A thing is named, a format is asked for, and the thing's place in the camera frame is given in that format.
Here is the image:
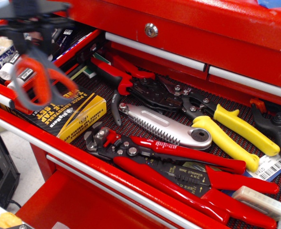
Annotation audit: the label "small open red drawer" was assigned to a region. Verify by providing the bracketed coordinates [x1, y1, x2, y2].
[0, 25, 102, 115]

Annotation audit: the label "black expo marker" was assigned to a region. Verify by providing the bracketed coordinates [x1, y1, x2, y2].
[7, 68, 35, 90]
[0, 52, 20, 81]

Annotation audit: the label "red black crimping tool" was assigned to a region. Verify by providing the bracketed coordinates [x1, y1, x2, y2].
[88, 53, 182, 112]

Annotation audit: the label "silver chest key lock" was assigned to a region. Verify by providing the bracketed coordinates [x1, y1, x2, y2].
[144, 23, 158, 38]

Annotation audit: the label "green white eraser block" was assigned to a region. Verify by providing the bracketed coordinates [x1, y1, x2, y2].
[69, 53, 111, 80]

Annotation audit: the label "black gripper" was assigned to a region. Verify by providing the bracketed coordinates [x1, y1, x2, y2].
[0, 1, 71, 55]

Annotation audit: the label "black expo marker front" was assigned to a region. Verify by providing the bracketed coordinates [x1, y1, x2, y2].
[7, 68, 35, 90]

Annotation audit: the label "dark pen box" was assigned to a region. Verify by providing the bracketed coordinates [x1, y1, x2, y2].
[51, 26, 76, 60]

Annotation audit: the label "yellow black tap wrench box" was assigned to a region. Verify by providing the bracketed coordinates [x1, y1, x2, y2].
[11, 85, 107, 143]

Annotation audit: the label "yellow handled tin snips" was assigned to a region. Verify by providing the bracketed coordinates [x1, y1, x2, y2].
[158, 77, 280, 172]

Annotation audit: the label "white barcode label card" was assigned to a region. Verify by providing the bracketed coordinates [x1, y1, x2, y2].
[243, 155, 281, 182]

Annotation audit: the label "red metal tool chest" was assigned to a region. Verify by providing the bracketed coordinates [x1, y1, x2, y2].
[0, 0, 281, 229]

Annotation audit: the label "yellow sponge object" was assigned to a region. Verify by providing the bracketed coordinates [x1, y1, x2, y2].
[0, 212, 23, 229]

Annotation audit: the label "black expo marker middle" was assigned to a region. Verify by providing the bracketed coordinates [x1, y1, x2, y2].
[0, 52, 20, 81]

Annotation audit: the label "red automatic wire stripper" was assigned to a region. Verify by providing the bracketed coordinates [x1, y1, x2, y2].
[84, 122, 246, 175]

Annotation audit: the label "red grey handled scissors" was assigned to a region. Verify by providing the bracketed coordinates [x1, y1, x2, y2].
[12, 46, 78, 111]

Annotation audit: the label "silver folding saw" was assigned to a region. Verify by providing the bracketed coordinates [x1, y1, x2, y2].
[119, 103, 212, 151]

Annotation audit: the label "large open red drawer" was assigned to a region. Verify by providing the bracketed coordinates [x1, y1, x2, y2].
[0, 59, 281, 229]

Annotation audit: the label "small grey black tool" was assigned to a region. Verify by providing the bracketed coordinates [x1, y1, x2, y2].
[110, 89, 121, 126]

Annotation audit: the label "flat red handled wire stripper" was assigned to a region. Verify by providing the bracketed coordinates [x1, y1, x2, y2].
[113, 157, 279, 229]

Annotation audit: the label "clear plastic bit case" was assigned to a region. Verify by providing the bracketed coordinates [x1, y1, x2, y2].
[232, 186, 281, 221]

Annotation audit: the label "black pliers orange tip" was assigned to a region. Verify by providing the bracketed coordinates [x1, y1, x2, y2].
[250, 98, 281, 156]

